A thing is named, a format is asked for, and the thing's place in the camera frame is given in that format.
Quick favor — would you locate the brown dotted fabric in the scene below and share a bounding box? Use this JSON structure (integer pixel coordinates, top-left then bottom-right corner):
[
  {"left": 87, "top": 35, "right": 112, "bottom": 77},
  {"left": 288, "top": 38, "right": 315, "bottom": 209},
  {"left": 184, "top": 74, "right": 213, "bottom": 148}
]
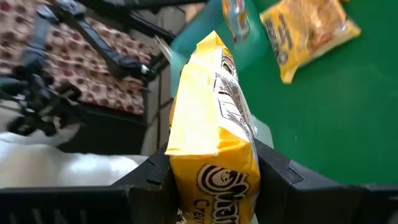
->
[{"left": 0, "top": 0, "right": 156, "bottom": 116}]

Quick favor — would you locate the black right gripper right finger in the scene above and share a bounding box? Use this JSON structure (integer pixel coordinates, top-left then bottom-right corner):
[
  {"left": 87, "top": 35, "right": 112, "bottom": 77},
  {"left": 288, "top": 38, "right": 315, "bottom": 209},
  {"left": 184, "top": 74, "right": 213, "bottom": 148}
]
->
[{"left": 254, "top": 139, "right": 398, "bottom": 224}]

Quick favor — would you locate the black diagonal frame strut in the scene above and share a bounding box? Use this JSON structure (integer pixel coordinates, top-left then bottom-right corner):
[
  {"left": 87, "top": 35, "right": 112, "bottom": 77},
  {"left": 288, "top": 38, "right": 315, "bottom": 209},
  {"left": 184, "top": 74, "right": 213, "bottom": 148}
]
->
[{"left": 55, "top": 0, "right": 156, "bottom": 80}]

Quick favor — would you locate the yellow Maruchan noodle packet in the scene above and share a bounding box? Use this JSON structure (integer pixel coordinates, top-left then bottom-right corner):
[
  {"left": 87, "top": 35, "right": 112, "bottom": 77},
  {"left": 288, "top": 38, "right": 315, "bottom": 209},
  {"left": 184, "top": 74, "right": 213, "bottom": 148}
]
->
[
  {"left": 259, "top": 0, "right": 362, "bottom": 85},
  {"left": 164, "top": 30, "right": 261, "bottom": 224}
]

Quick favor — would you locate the green felt table mat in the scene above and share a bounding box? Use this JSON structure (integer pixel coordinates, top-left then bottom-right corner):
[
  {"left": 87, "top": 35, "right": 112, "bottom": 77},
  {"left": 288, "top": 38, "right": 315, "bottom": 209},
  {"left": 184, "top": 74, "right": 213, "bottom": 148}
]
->
[{"left": 236, "top": 0, "right": 398, "bottom": 186}]

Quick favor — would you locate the white-labelled Maruchan noodle packet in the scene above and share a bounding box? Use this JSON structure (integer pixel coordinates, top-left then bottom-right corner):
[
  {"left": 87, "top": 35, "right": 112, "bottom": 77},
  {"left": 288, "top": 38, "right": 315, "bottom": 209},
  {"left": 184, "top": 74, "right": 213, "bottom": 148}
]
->
[{"left": 221, "top": 0, "right": 251, "bottom": 43}]

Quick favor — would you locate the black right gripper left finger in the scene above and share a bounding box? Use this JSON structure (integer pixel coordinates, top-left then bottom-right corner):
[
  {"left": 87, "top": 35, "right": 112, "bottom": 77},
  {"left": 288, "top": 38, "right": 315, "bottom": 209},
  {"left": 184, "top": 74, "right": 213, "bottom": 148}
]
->
[{"left": 0, "top": 145, "right": 180, "bottom": 224}]

